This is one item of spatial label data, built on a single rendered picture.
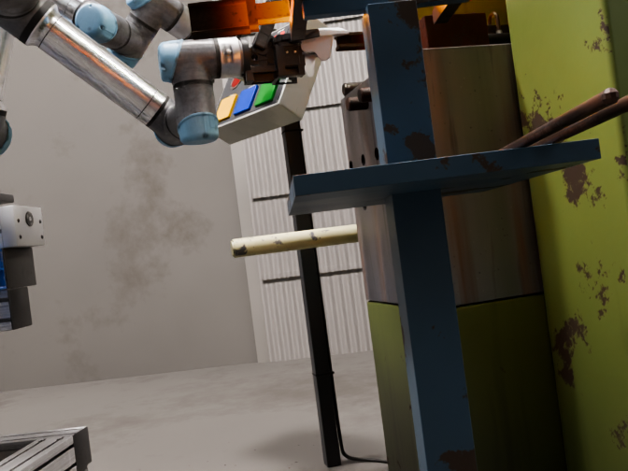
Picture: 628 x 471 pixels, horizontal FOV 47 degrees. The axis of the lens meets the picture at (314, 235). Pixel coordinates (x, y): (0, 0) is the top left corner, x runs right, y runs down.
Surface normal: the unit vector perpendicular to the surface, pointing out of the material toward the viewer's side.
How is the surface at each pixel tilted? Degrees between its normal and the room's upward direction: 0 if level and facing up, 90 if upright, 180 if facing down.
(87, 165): 90
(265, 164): 90
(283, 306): 90
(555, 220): 90
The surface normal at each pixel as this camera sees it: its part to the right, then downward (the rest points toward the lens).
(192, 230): -0.08, 0.00
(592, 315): -0.96, 0.12
